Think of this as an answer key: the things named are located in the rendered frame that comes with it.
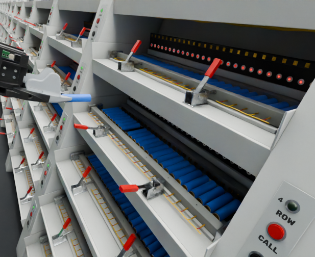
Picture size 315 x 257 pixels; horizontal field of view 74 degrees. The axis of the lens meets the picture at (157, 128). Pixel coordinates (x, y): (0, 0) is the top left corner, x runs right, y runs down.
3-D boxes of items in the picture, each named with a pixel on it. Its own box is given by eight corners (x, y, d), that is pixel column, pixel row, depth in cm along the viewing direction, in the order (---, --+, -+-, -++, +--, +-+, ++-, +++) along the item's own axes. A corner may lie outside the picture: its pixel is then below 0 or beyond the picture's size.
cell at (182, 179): (201, 178, 47) (179, 188, 44) (195, 174, 49) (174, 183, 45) (203, 172, 47) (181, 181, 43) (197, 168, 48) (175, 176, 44)
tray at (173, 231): (194, 289, 31) (208, 249, 27) (73, 125, 74) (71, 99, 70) (264, 229, 42) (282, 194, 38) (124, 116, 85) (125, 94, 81)
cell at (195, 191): (215, 190, 44) (193, 201, 41) (209, 184, 46) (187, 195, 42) (217, 183, 44) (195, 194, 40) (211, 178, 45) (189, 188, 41)
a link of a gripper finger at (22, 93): (51, 98, 40) (-6, 84, 35) (49, 105, 41) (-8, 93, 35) (48, 91, 44) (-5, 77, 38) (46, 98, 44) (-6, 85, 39)
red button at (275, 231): (278, 243, 23) (286, 231, 22) (264, 232, 24) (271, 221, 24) (281, 241, 23) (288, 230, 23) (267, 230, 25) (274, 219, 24)
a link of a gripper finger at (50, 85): (81, 82, 43) (30, 66, 37) (73, 108, 45) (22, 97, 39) (77, 78, 46) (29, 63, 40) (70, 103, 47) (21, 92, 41)
